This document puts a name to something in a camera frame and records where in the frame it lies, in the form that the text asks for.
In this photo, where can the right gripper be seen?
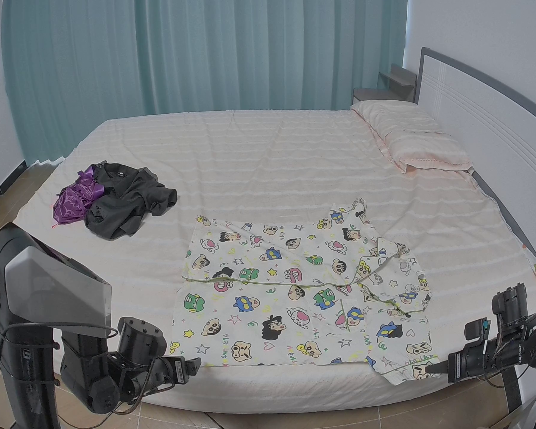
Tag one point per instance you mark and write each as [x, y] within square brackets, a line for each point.
[469, 360]

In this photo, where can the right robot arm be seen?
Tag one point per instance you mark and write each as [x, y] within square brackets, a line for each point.
[518, 311]

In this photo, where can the blue-green curtain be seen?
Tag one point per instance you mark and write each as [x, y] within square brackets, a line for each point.
[205, 43]

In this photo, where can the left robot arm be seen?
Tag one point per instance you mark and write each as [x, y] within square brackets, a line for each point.
[49, 284]

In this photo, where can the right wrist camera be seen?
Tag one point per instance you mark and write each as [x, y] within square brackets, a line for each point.
[475, 331]

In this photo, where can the cream pillow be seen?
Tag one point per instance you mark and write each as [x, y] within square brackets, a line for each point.
[415, 136]

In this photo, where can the bed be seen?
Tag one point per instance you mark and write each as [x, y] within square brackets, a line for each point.
[272, 159]

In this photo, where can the black shirt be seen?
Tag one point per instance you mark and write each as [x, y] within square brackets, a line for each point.
[125, 199]

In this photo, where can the white printed pyjama top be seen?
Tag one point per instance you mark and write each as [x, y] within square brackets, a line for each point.
[272, 293]

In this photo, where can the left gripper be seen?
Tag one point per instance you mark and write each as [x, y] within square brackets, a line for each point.
[178, 371]

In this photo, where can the grey bedside table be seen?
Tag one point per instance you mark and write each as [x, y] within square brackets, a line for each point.
[379, 92]

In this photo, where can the purple satin garment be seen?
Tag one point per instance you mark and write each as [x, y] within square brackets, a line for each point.
[73, 201]

